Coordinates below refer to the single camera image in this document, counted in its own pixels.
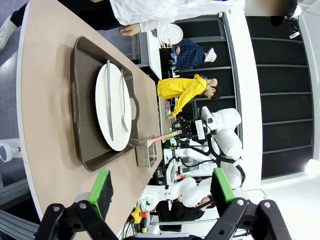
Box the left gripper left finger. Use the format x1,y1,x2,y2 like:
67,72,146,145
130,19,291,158
34,169,118,240

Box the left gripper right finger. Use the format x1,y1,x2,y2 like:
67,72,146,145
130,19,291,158
204,167,293,240

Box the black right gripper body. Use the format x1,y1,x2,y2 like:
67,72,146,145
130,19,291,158
184,120,197,141

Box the silver table fork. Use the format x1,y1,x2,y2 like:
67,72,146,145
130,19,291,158
119,68,130,133

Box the brown plastic serving tray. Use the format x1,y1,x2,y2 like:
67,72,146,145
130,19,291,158
69,35,141,173

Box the silver table knife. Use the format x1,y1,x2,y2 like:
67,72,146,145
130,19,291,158
106,59,115,142

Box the white round dinner plate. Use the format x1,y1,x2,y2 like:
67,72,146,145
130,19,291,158
94,62,133,152
166,23,184,44

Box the person right forearm white sleeve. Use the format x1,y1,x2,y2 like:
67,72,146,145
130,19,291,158
138,14,181,33

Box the person right hand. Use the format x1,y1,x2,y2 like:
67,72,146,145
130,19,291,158
119,24,141,36

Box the person in yellow hoodie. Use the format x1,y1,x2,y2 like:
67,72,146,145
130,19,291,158
156,73,223,120

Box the rectangular stainless steel container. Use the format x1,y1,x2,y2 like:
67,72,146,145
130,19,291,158
135,134,159,168

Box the yellow emergency stop box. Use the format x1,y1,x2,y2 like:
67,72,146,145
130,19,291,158
131,206,150,235

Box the seated person black clothes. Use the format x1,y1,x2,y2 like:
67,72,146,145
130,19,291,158
156,194,218,232

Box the large white side table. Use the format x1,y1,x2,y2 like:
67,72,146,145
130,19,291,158
137,29,163,81

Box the person in dark plaid shirt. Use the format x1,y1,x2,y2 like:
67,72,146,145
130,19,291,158
169,37,218,72

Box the white round disc device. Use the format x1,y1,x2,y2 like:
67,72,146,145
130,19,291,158
0,142,22,163

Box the person in white jacket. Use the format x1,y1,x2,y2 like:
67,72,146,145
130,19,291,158
0,0,301,52

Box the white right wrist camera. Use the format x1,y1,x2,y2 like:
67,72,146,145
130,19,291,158
195,119,206,141

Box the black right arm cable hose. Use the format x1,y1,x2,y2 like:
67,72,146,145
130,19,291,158
203,132,246,188

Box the white wire dish rack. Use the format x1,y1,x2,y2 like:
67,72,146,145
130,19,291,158
156,23,176,50

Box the grey aluminium frame rail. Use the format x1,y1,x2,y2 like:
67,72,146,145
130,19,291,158
0,178,42,240

